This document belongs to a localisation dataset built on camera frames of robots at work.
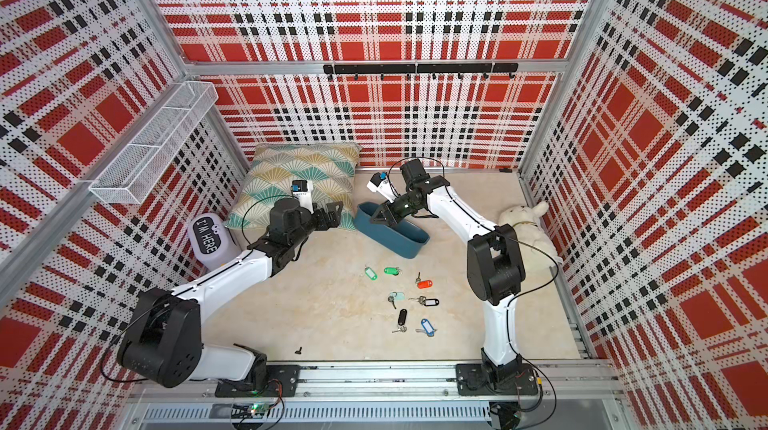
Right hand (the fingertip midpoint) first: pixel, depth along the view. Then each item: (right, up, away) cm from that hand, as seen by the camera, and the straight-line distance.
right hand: (380, 217), depth 86 cm
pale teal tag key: (+5, -24, +2) cm, 25 cm away
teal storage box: (+7, -6, -2) cm, 9 cm away
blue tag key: (+13, -31, -4) cm, 34 cm away
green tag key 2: (-4, -18, +7) cm, 20 cm away
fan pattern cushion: (-19, +16, +18) cm, 31 cm away
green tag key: (+3, -17, +7) cm, 19 cm away
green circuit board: (-28, -45, -17) cm, 55 cm away
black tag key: (+14, -25, +1) cm, 29 cm away
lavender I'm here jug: (-51, -8, +3) cm, 51 cm away
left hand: (-14, +4, +2) cm, 15 cm away
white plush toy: (+47, -1, +10) cm, 48 cm away
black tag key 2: (+6, -28, -1) cm, 29 cm away
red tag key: (+13, -21, +5) cm, 25 cm away
